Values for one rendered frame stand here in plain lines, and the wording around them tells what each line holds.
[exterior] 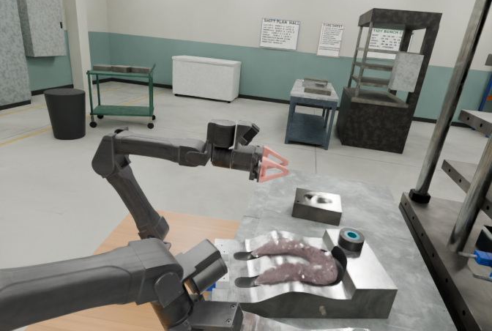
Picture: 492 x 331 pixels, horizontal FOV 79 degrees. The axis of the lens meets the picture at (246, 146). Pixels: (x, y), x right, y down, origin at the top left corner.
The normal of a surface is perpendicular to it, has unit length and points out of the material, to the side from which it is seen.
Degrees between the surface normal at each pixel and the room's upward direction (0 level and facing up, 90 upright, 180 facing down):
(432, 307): 0
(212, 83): 90
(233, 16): 90
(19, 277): 14
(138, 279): 87
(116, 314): 0
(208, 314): 20
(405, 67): 90
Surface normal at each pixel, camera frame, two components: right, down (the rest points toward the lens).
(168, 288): 0.63, 0.32
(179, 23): -0.21, 0.32
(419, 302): 0.09, -0.94
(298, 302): 0.07, 0.35
